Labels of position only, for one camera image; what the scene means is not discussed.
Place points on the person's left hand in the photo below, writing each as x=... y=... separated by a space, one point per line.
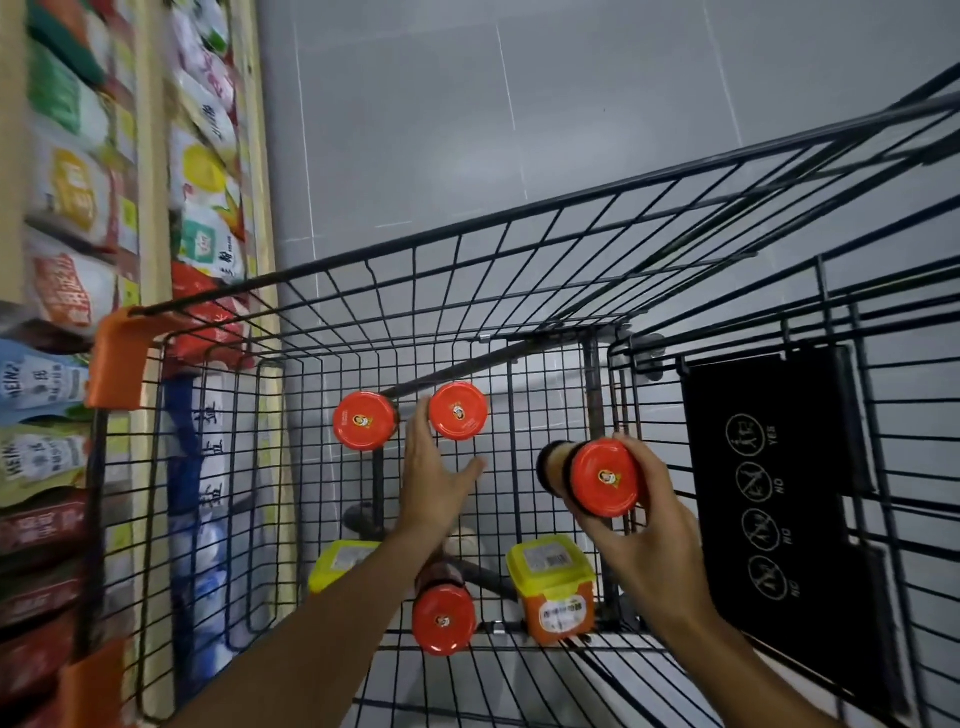
x=427 y=495

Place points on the person's right hand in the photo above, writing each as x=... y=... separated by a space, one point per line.
x=664 y=555

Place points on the person's left thumb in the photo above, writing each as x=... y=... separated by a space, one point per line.
x=469 y=474

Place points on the person's right thumb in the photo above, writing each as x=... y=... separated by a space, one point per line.
x=596 y=529

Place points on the red-lidded sauce jar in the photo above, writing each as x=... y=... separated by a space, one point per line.
x=458 y=410
x=443 y=619
x=365 y=420
x=604 y=478

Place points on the person's right forearm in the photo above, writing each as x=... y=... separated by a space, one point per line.
x=735 y=675

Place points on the person's left forearm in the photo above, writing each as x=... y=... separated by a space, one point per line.
x=315 y=645

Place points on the yellow-lidded orange tub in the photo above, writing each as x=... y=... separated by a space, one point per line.
x=339 y=564
x=555 y=592

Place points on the black cart seat flap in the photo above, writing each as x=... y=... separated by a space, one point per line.
x=795 y=465

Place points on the stack of blue-white bags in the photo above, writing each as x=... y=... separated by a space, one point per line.
x=199 y=525

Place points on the stack of red packets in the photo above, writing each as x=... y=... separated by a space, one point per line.
x=210 y=315

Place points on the orange cart corner bumper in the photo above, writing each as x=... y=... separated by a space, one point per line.
x=120 y=360
x=90 y=690

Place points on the row of white-green food bags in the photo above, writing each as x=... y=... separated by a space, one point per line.
x=206 y=150

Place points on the wooden store shelf unit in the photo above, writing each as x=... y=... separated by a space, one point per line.
x=154 y=187

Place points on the row of pale sauce pouches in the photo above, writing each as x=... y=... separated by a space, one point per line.
x=41 y=420

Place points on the row of dark red packets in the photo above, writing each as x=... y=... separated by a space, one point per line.
x=37 y=600

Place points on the row of colourful seasoning packets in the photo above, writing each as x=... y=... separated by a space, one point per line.
x=67 y=165

